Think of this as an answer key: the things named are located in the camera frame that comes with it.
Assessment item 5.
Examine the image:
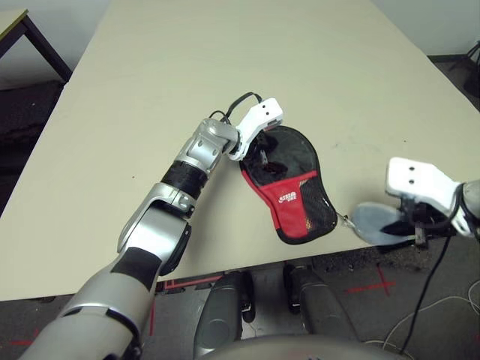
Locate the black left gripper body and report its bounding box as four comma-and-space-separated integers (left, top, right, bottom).
250, 130, 279, 163

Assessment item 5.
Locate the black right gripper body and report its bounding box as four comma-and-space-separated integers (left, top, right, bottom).
398, 197, 458, 242

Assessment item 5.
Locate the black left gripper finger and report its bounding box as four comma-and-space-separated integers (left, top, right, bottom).
264, 160, 287, 176

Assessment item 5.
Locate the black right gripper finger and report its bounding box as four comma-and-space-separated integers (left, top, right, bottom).
379, 218, 409, 237

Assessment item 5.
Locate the grey round sponge zipper pull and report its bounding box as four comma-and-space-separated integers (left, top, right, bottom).
336, 202, 418, 247

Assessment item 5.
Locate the black red paddle case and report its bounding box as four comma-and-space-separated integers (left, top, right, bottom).
238, 125, 338, 245

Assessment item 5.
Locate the grey robot right leg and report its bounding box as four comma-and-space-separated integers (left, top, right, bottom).
283, 264, 358, 341

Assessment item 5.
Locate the grey robot leg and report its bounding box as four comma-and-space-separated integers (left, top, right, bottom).
283, 264, 358, 341
192, 271, 254, 358

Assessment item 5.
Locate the black tripod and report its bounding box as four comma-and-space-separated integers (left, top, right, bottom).
448, 39, 480, 99

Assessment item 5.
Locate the grey robot torso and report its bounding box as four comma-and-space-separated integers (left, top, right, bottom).
198, 334, 410, 360

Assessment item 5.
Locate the grey robot left leg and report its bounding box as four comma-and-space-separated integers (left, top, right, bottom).
192, 271, 254, 358

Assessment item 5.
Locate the dark-framed side table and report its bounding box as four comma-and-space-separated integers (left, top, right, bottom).
0, 9, 73, 84

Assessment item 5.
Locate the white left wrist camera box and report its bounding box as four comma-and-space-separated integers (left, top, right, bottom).
228, 97, 284, 161

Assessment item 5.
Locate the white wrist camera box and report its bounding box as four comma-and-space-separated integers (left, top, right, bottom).
385, 157, 476, 238
228, 97, 284, 161

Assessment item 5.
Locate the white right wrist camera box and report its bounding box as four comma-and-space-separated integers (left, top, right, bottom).
385, 157, 476, 238

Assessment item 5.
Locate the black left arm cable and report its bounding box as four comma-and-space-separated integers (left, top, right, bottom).
208, 92, 263, 123

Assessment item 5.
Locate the white floor cable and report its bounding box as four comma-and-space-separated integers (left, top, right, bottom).
365, 279, 480, 350

